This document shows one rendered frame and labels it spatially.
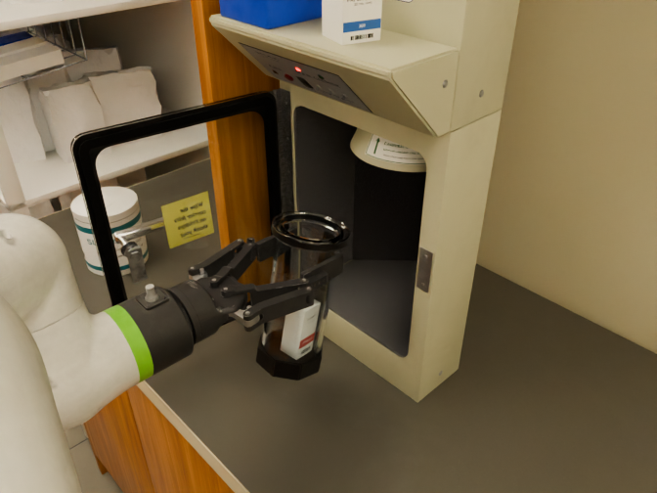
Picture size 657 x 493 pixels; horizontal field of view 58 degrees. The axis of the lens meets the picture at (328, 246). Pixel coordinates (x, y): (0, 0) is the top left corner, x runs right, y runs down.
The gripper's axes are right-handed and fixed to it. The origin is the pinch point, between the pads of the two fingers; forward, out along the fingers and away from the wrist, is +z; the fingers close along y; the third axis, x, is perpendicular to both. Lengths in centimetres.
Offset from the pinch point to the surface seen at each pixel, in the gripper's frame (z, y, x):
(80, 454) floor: -19, 97, 122
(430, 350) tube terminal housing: 13.4, -13.7, 17.3
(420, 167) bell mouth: 16.1, -6.5, -10.5
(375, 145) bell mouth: 13.6, -0.1, -12.5
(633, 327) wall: 55, -29, 27
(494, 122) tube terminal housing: 21.2, -13.7, -17.8
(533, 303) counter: 48, -13, 28
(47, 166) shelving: 2, 118, 30
